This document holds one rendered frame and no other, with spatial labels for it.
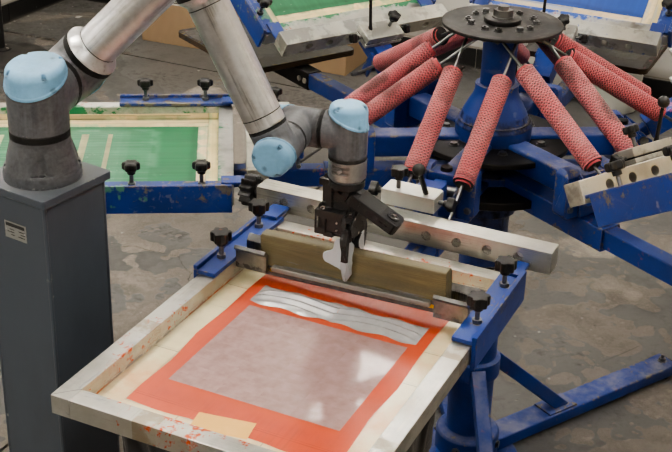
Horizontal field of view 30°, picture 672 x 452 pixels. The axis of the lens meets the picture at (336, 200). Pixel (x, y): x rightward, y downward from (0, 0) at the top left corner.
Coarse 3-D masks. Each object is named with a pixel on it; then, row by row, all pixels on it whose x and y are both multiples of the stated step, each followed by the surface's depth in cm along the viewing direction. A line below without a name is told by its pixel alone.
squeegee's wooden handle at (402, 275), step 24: (264, 240) 255; (288, 240) 253; (312, 240) 252; (288, 264) 255; (312, 264) 252; (360, 264) 247; (384, 264) 245; (408, 264) 243; (432, 264) 242; (384, 288) 247; (408, 288) 244; (432, 288) 242
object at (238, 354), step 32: (256, 288) 256; (288, 288) 256; (320, 288) 256; (224, 320) 244; (256, 320) 244; (288, 320) 244; (320, 320) 245; (192, 352) 233; (224, 352) 233; (256, 352) 234; (288, 352) 234; (160, 384) 223; (192, 384) 223; (224, 384) 224; (256, 384) 224; (192, 416) 215; (224, 416) 215
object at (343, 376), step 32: (416, 320) 246; (320, 352) 234; (352, 352) 235; (384, 352) 235; (416, 352) 235; (288, 384) 224; (320, 384) 225; (352, 384) 225; (384, 384) 225; (256, 416) 215; (288, 416) 215; (320, 416) 216; (352, 416) 216; (288, 448) 207; (320, 448) 207
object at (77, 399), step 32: (288, 224) 275; (416, 256) 263; (192, 288) 248; (480, 288) 257; (160, 320) 236; (128, 352) 227; (448, 352) 229; (64, 384) 216; (96, 384) 219; (448, 384) 222; (64, 416) 214; (96, 416) 210; (128, 416) 208; (160, 416) 208; (416, 416) 210; (192, 448) 203; (224, 448) 201; (256, 448) 201; (384, 448) 202
